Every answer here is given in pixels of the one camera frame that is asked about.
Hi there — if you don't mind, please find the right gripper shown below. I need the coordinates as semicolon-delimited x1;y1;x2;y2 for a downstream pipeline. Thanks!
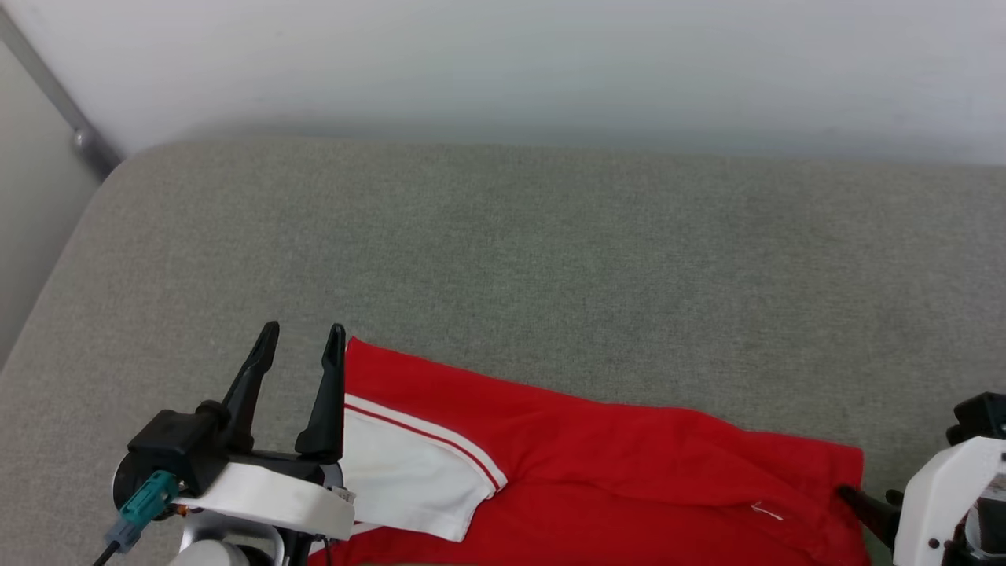
836;472;1006;566

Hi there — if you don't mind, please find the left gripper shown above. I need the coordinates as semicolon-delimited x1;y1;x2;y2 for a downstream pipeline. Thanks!
219;320;348;489

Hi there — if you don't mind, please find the red white basketball jersey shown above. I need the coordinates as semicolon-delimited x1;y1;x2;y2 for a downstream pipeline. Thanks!
308;336;874;566

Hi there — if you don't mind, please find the teal connector camera cable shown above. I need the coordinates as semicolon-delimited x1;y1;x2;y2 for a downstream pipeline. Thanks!
92;469;181;566

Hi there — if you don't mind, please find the grey metal wall rail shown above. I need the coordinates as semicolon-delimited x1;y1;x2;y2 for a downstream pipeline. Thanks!
0;8;123;181

